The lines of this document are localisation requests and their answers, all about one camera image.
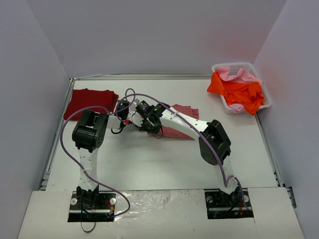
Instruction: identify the salmon pink t-shirt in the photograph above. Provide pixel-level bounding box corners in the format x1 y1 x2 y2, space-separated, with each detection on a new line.
153 104 199 140

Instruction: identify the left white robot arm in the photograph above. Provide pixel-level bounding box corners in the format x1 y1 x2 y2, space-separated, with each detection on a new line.
71 100 130 210

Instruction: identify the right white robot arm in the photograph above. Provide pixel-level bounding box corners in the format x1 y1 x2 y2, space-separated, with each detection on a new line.
130 101 239 206

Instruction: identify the folded dark red t-shirt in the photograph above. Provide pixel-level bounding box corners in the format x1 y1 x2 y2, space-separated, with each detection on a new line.
63 89 119 120

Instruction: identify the light pink t-shirt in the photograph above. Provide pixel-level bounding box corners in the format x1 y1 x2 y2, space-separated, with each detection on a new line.
215 66 263 86

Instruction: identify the orange t-shirt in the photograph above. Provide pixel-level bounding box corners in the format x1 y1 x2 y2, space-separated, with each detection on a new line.
207 72 264 116

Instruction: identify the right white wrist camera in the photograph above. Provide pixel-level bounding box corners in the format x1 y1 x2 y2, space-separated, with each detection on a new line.
127 111 143 127

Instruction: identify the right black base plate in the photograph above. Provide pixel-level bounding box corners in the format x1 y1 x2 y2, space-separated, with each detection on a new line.
204 189 254 220

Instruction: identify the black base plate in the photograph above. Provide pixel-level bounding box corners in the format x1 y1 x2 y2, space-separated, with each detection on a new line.
204 189 254 220
68 192 116 223

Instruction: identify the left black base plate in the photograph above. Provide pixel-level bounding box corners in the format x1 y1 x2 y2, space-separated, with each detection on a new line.
68 192 116 223

